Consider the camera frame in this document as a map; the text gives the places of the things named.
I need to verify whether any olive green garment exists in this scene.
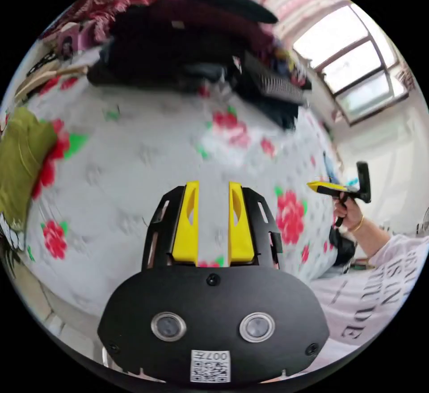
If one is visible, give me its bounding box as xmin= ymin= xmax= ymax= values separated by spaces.
xmin=0 ymin=106 xmax=58 ymax=261

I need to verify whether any person's right forearm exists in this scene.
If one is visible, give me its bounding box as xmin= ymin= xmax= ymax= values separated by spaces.
xmin=348 ymin=215 xmax=393 ymax=267

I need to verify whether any person's body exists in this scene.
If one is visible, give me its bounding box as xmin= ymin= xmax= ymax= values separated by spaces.
xmin=310 ymin=232 xmax=429 ymax=350

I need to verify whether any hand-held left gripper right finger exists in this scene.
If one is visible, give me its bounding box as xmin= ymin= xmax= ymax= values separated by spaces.
xmin=229 ymin=181 xmax=255 ymax=265

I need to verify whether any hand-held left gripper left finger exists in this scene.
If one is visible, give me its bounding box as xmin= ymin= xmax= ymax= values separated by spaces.
xmin=171 ymin=181 xmax=200 ymax=266

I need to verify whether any person's right hand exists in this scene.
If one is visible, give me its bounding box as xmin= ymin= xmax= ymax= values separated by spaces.
xmin=334 ymin=196 xmax=365 ymax=232

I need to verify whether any bed with floral sheet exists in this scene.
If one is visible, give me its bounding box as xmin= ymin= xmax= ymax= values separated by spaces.
xmin=0 ymin=43 xmax=348 ymax=337

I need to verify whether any window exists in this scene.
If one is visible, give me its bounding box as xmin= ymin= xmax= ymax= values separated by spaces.
xmin=292 ymin=2 xmax=409 ymax=127

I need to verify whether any pile of clothes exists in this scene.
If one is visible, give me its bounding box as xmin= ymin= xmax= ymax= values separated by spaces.
xmin=86 ymin=0 xmax=315 ymax=131

